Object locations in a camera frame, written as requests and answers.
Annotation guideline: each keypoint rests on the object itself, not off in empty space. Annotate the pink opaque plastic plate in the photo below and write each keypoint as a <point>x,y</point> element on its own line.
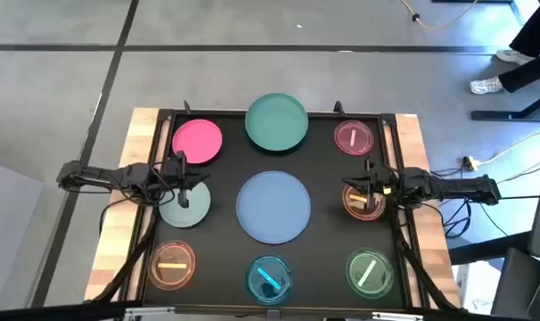
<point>198,138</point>

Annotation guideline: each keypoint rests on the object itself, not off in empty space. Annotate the orange clear plastic plate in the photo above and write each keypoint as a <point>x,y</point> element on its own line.
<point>172,272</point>
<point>363,212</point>

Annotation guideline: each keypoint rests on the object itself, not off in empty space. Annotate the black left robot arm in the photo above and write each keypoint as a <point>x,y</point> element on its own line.
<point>96,176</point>

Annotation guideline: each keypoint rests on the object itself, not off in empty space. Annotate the black floor beam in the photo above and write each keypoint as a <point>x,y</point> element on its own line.
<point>488,249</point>

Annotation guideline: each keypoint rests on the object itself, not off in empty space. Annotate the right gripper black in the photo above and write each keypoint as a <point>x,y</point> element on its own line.
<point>379,183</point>

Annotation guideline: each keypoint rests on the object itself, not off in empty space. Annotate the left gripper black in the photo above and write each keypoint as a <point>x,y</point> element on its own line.
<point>182,196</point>

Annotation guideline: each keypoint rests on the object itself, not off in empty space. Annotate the large blue plastic plate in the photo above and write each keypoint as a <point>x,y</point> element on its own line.
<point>273,207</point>

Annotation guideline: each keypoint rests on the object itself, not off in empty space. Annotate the pale grey-green plastic plate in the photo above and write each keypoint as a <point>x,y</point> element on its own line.
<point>195,210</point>

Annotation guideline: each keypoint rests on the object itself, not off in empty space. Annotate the green clear plastic plate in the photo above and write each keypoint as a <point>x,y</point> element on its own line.
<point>377,283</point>

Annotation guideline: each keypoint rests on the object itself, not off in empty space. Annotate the dark grey laptop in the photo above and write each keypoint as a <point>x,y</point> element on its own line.
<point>519,285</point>

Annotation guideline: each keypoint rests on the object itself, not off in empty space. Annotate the person's shoe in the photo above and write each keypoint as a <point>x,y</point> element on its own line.
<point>486,84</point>
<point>512,56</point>

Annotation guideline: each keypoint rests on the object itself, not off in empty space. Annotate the cyan clear plastic plate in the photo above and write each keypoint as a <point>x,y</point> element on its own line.
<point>274,290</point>

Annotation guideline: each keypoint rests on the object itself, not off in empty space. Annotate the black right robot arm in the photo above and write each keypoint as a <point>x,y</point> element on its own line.
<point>457,189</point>

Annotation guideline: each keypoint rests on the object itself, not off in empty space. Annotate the large teal plastic plate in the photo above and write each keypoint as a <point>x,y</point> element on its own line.
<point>276,122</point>

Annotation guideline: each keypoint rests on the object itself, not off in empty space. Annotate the black desk foot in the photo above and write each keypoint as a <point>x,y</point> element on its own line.
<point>519,111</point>

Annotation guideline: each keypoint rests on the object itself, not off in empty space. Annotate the black table mat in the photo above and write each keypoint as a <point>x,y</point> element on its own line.
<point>225,249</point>

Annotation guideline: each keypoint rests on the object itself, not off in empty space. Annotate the pink clear plastic plate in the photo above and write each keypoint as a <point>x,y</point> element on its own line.
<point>361,142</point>

